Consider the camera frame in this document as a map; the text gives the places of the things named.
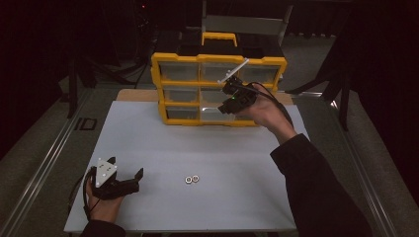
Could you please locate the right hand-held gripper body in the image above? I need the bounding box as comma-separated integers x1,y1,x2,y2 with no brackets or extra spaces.
216,57,260,114

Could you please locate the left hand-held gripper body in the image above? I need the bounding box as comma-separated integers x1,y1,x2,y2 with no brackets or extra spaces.
86,157,141,200

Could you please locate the clear plastic drawer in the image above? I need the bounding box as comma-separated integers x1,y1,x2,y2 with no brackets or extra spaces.
200,106,239,122

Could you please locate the yellow black drawer organizer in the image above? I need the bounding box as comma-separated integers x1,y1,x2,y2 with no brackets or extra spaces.
150,32,289,127

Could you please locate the person's left hand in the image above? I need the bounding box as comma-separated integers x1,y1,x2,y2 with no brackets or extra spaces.
86,193,126,223

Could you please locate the person's right hand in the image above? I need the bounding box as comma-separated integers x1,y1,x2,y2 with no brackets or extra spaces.
236,93,298,146

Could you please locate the set of clear organizer drawers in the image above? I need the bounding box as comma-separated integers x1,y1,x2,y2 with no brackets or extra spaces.
158,62,281,121

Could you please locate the black tripod stand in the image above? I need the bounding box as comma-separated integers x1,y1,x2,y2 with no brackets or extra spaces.
289,33,351,132
66,53,136,120

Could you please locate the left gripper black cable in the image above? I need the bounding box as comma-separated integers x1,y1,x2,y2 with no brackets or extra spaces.
81,167,101,221

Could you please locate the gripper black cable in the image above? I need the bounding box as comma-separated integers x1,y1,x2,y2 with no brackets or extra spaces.
81,167,101,221
243,81,294,128

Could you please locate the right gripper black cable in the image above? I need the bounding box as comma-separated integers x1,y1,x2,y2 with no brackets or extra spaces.
243,81,294,128

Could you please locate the aluminium floor rail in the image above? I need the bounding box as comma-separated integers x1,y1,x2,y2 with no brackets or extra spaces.
329,98,400,237
0,87,94,237

